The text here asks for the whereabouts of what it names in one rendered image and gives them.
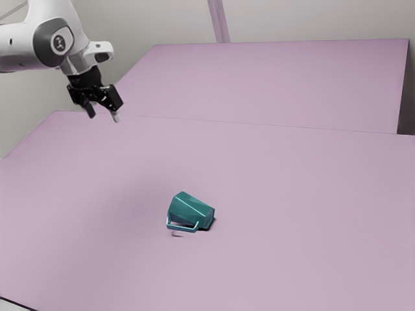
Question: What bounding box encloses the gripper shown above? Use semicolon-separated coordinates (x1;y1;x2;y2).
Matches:
66;68;125;124

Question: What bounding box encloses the teal faceted mug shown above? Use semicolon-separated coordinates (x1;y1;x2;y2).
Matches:
165;190;216;234

